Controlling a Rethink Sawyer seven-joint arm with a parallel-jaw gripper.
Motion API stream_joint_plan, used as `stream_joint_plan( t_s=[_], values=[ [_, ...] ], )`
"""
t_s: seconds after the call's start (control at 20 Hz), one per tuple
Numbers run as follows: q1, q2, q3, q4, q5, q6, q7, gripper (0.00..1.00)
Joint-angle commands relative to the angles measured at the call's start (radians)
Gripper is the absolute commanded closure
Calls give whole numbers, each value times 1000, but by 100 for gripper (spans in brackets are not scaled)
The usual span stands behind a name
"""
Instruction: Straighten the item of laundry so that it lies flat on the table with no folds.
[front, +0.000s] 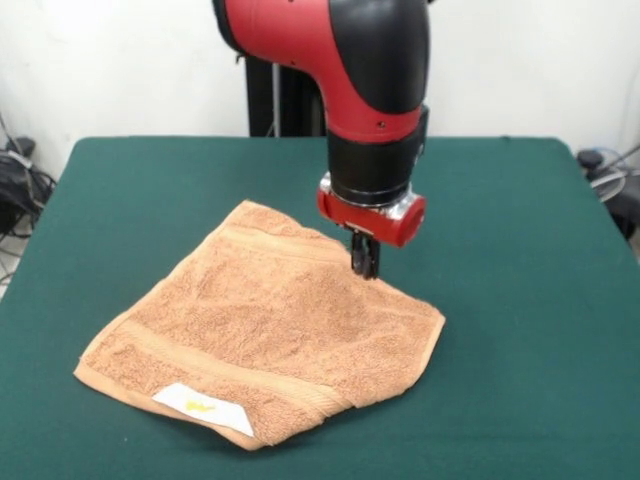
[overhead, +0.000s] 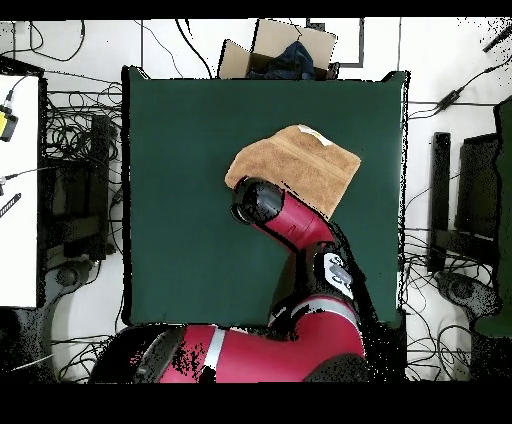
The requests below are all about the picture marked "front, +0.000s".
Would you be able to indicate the tan terry towel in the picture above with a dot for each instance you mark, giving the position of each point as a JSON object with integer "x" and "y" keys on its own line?
{"x": 250, "y": 325}

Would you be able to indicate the dark green tablecloth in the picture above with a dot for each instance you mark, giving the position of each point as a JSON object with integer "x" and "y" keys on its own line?
{"x": 525, "y": 325}

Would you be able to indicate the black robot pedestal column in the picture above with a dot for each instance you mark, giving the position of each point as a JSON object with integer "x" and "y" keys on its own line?
{"x": 260, "y": 100}

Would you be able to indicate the black bulky floor device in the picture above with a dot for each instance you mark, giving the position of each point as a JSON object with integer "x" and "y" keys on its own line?
{"x": 12, "y": 185}

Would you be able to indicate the black rounded floor object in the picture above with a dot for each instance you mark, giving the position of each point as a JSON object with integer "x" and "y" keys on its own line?
{"x": 627, "y": 205}

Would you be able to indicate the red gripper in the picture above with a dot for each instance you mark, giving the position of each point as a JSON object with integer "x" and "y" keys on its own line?
{"x": 360, "y": 217}

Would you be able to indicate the small black round device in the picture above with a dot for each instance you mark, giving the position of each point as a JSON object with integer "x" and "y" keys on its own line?
{"x": 589, "y": 159}

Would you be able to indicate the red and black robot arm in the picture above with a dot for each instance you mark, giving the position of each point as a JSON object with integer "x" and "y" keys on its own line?
{"x": 350, "y": 75}

